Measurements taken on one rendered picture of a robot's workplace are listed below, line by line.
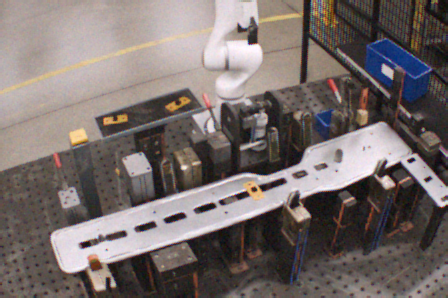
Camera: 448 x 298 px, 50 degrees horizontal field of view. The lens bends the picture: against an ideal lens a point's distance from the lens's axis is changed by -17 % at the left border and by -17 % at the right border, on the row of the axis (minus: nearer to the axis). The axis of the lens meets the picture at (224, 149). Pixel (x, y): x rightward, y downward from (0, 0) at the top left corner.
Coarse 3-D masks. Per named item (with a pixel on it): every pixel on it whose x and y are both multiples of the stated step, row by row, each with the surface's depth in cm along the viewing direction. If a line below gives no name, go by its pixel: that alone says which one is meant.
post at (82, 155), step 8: (72, 144) 180; (80, 144) 180; (88, 144) 181; (72, 152) 181; (80, 152) 181; (88, 152) 182; (80, 160) 183; (88, 160) 184; (80, 168) 185; (88, 168) 187; (80, 176) 188; (88, 176) 189; (80, 184) 196; (88, 184) 192; (88, 192) 194; (96, 192) 196; (88, 200) 196; (96, 200) 198; (88, 208) 198; (96, 208) 200; (96, 216) 203
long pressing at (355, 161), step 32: (384, 128) 209; (320, 160) 195; (352, 160) 195; (192, 192) 183; (224, 192) 183; (288, 192) 183; (96, 224) 171; (128, 224) 172; (160, 224) 173; (192, 224) 173; (224, 224) 173; (64, 256) 160; (128, 256) 163
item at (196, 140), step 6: (198, 132) 191; (192, 138) 189; (198, 138) 188; (204, 138) 188; (192, 144) 189; (198, 144) 188; (204, 144) 189; (198, 150) 189; (204, 150) 191; (198, 156) 192; (204, 156) 193; (204, 162) 195; (204, 168) 196; (204, 174) 198; (204, 180) 200; (204, 210) 210
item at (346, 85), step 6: (342, 78) 196; (348, 78) 197; (342, 84) 197; (348, 84) 194; (342, 90) 198; (348, 90) 199; (342, 96) 200; (348, 96) 201; (342, 102) 201; (348, 102) 202; (342, 108) 202; (348, 108) 203; (348, 114) 204
